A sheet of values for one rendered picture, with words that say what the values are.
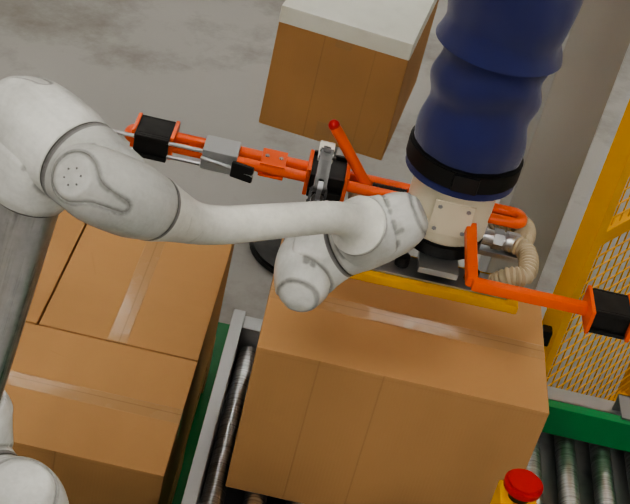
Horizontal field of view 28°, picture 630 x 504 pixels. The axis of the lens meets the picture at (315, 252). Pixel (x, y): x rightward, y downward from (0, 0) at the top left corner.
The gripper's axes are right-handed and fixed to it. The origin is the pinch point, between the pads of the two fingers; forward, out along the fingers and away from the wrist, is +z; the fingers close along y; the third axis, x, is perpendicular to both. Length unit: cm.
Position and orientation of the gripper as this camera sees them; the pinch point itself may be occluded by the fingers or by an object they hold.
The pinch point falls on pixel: (320, 174)
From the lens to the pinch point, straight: 249.2
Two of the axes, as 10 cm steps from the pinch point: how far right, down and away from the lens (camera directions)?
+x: 9.7, 2.2, 0.4
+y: -2.0, 8.0, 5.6
